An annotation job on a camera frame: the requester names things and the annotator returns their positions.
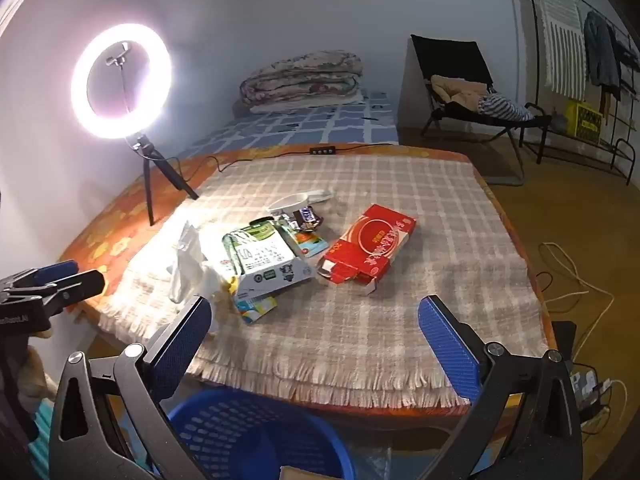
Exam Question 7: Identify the red cardboard box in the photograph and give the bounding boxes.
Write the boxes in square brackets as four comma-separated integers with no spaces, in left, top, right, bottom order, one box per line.
[317,203,418,296]

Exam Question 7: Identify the tan coat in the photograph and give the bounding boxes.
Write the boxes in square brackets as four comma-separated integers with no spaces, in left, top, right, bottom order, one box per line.
[431,75,490,111]

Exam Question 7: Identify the teal ribbed mat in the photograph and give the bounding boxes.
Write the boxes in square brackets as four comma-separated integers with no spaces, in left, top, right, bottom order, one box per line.
[31,399,59,467]

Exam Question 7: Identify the folded floral quilt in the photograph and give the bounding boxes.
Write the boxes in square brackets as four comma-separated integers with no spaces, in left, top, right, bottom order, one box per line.
[239,50,364,107]

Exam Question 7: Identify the metal phone holder clamp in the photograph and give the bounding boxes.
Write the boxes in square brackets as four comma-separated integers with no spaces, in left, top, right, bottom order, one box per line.
[105,41,132,69]

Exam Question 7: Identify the white plastic ring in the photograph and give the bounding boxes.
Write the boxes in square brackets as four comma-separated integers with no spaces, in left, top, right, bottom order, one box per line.
[267,193,315,216]

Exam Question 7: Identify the beige plaid blanket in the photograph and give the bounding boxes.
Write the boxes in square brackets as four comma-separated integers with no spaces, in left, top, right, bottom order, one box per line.
[97,152,551,411]

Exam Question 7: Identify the white ring light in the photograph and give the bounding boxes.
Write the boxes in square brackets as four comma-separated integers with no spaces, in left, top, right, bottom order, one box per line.
[70,22,173,141]

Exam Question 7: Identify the blue plastic basket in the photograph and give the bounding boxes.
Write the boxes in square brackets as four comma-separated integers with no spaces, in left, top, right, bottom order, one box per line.
[167,387,357,480]

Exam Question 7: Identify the colourful small tube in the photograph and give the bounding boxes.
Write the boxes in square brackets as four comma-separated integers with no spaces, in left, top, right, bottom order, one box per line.
[287,227,330,260]

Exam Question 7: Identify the black metal clothes rack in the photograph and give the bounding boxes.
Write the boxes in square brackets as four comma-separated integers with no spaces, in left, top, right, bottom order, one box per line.
[520,0,640,187]

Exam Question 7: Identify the black tripod leg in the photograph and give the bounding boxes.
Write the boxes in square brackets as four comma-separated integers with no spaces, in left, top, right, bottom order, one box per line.
[125,132,201,227]

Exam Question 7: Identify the striped garment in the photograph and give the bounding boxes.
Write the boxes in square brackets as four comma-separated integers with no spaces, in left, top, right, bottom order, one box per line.
[477,92,537,122]

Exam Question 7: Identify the white plastic bag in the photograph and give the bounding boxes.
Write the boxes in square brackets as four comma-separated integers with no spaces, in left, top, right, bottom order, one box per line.
[167,220,222,334]

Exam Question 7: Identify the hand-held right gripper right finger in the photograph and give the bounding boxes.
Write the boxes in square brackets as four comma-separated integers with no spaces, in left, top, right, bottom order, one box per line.
[418,295,585,480]

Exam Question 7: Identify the colourful small drink carton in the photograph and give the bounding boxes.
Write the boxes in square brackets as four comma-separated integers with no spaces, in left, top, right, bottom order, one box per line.
[234,294,279,326]

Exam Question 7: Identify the power strip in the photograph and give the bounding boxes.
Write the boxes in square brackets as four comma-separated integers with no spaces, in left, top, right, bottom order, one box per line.
[570,367,614,422]

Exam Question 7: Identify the brown candy wrapper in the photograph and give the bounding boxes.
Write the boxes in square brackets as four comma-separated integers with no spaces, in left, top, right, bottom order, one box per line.
[289,206,325,234]

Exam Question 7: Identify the white fringed towel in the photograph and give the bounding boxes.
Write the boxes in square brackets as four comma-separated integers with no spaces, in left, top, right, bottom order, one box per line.
[530,0,589,102]

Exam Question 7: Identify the dark hanging jacket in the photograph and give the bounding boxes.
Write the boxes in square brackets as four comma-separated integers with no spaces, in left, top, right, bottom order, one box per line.
[582,10,624,89]

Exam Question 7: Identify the orange floral sheet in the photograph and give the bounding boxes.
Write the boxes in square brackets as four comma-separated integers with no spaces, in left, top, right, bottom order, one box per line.
[60,142,557,441]

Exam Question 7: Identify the green white milk carton box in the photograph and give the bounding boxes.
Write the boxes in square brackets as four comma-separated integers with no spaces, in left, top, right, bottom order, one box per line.
[222,217,316,302]

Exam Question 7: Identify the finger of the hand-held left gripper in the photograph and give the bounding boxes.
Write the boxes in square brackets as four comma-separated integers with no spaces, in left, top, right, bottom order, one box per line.
[0,269,107,333]
[0,259,81,292]

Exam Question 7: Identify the blue checked bed sheet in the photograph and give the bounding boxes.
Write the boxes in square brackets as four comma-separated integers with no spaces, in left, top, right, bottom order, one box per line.
[187,87,401,155]

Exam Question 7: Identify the folded white bedding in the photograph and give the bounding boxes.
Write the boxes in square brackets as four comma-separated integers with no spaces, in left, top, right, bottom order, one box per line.
[249,91,370,116]

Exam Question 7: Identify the white cable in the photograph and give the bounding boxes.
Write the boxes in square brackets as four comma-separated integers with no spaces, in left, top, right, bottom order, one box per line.
[537,241,617,312]

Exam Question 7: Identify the yellow plastic crate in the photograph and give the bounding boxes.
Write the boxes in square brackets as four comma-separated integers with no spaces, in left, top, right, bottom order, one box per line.
[565,101,606,142]

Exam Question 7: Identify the person's left hand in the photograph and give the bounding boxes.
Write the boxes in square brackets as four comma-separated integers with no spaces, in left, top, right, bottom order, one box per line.
[26,345,60,402]

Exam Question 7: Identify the black folding chair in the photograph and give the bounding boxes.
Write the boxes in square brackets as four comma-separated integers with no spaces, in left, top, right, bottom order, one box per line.
[410,34,552,187]

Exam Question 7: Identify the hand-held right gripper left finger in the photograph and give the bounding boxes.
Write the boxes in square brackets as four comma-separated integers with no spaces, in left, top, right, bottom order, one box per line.
[50,295,213,480]

